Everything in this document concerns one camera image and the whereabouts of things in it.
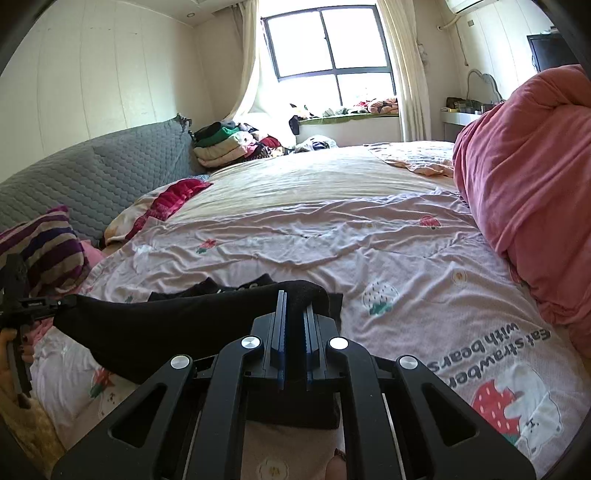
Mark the black IKISS sweatshirt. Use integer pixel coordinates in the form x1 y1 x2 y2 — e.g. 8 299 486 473
53 275 342 430

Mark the stack of folded clothes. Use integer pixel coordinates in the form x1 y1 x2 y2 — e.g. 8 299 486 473
190 121 294 171

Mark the person's left hand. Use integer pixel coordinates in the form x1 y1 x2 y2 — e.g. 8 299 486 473
0 322 39 403

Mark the person's right hand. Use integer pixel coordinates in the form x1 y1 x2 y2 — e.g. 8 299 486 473
325 449 346 480

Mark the purple striped pillow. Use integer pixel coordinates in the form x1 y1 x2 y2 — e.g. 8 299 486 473
0 205 90 296

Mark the grey quilted headboard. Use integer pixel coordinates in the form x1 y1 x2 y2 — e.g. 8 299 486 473
1 115 204 243

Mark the red and cream pillow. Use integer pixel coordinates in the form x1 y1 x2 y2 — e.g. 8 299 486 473
104 177 212 246

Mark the pink strawberry print quilt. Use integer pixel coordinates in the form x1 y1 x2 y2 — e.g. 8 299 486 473
27 140 578 480

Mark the pink rolled blanket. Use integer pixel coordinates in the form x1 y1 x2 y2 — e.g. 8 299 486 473
453 64 590 357

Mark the window sill clutter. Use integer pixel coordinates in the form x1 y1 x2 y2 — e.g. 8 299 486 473
288 97 400 133

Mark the cream curtain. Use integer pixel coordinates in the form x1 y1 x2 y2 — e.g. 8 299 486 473
377 0 432 141

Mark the white side desk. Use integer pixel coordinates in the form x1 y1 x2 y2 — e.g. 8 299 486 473
440 69 504 142

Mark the black framed window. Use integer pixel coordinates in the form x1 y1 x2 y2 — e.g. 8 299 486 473
263 3 396 116

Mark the black monitor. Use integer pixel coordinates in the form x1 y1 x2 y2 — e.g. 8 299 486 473
527 31 579 73

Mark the white air conditioner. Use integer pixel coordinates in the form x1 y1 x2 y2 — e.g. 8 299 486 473
445 0 495 15

